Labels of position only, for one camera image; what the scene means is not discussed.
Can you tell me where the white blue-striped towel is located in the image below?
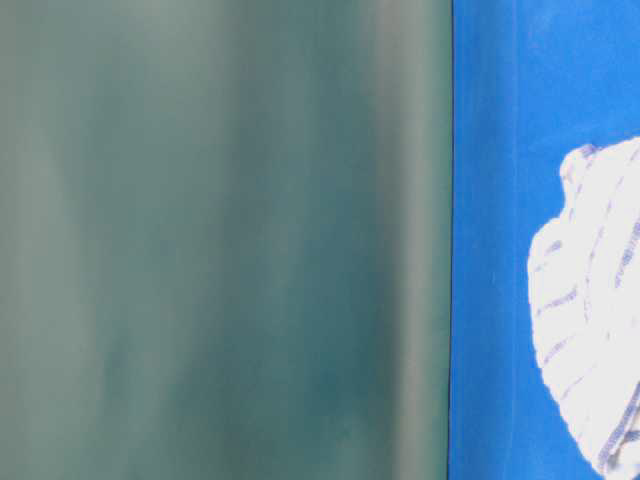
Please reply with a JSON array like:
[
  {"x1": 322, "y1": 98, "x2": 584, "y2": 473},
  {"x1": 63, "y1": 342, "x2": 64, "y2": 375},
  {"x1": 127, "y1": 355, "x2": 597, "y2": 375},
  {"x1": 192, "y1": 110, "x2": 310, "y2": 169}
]
[{"x1": 527, "y1": 138, "x2": 639, "y2": 479}]

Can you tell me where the green backdrop curtain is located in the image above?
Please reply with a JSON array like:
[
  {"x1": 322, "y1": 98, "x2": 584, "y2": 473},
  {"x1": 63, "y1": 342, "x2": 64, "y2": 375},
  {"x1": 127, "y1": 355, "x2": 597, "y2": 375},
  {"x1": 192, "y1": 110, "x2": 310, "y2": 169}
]
[{"x1": 1, "y1": 1, "x2": 452, "y2": 479}]

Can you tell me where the blue table cloth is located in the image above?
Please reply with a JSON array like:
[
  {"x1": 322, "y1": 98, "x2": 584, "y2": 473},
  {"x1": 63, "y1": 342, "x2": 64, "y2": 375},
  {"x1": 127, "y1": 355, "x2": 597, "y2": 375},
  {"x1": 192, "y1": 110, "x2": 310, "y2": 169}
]
[{"x1": 449, "y1": 1, "x2": 639, "y2": 479}]

